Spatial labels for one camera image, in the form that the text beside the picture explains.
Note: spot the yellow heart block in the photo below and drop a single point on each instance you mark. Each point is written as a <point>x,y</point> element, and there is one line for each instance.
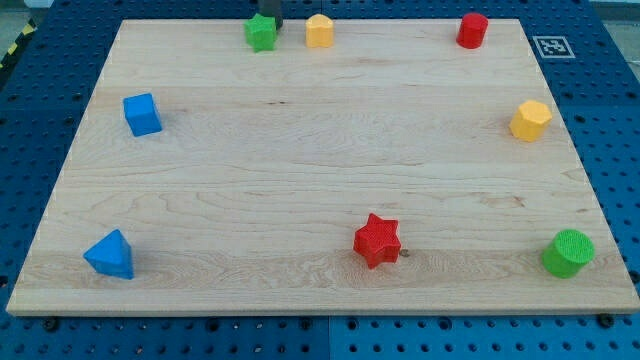
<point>319,31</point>

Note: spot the wooden board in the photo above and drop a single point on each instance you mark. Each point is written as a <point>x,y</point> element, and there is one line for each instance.
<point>248,199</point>

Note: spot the red star block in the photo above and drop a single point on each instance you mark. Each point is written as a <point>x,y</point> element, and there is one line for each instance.
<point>377,241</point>

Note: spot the green star block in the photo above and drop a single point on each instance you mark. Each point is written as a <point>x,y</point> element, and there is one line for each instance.
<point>261,32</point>

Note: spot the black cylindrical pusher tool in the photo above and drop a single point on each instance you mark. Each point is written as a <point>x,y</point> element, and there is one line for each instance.
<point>272,8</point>

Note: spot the blue cube block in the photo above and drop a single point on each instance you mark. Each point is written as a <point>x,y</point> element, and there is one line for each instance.
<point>141,114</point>

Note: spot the red cylinder block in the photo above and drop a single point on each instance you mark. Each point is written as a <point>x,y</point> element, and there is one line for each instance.
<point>472,30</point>

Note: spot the yellow hexagon block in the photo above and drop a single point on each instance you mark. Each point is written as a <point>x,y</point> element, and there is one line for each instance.
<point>530,120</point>

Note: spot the blue triangle block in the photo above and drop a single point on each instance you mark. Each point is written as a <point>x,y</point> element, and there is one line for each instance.
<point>111,256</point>

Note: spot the green cylinder block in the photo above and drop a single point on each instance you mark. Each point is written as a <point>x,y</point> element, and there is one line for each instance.
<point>569,251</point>

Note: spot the white fiducial marker tag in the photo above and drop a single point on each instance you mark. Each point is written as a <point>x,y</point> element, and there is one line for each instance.
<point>553,47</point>

